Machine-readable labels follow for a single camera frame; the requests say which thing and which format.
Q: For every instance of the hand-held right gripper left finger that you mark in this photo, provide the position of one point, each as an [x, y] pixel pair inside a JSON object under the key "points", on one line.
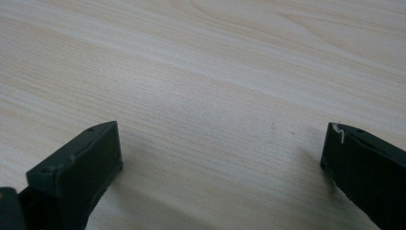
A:
{"points": [[73, 179]]}

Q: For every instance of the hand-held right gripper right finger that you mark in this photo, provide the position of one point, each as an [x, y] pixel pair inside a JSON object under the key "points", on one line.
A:
{"points": [[370, 169]]}

